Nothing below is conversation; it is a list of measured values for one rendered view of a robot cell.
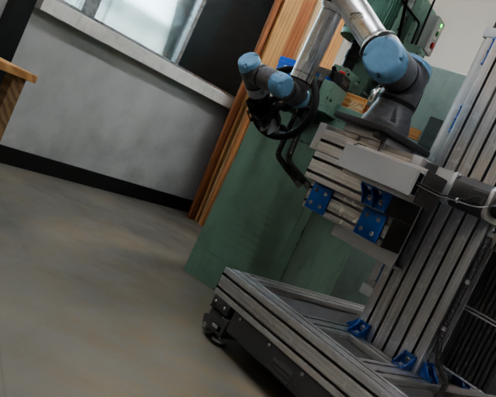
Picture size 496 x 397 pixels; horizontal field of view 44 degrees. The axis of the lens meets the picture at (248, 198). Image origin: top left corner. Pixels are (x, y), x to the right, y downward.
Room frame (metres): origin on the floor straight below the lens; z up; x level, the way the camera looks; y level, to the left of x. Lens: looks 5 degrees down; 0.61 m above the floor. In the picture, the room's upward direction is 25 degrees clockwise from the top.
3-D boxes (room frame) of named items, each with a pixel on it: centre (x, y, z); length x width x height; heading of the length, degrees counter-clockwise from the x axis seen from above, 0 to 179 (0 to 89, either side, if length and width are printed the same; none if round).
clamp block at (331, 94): (2.43, -0.09, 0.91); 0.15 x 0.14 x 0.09; 59
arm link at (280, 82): (1.97, 0.07, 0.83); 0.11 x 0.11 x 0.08; 55
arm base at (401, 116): (1.86, -0.29, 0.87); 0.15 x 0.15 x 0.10
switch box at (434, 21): (2.82, -0.43, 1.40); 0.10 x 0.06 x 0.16; 149
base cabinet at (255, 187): (2.72, -0.21, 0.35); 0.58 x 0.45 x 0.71; 149
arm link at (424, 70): (1.86, -0.28, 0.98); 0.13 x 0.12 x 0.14; 145
